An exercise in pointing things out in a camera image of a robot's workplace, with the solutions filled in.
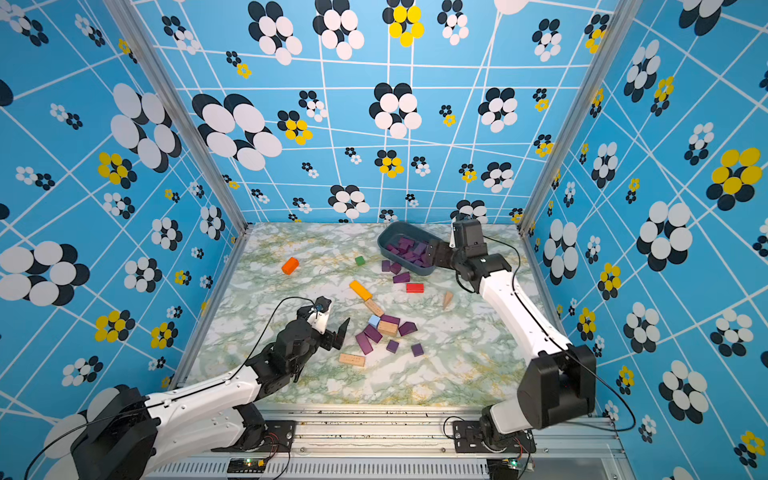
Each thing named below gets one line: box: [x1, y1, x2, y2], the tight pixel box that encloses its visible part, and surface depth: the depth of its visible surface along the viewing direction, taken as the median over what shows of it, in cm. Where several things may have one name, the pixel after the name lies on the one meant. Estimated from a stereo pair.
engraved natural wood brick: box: [364, 298, 384, 317], surface depth 98 cm
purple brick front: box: [355, 332, 373, 355], surface depth 91 cm
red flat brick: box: [405, 283, 425, 294], surface depth 104 cm
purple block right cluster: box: [398, 321, 418, 337], surface depth 93 cm
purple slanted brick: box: [363, 324, 383, 343], surface depth 93 cm
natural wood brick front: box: [339, 353, 366, 367], surface depth 87 cm
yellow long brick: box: [349, 280, 373, 301], surface depth 104 cm
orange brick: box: [282, 256, 299, 275], surface depth 110 cm
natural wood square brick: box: [378, 320, 398, 337], surface depth 93 cm
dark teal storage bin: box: [377, 221, 436, 276], surface depth 114 cm
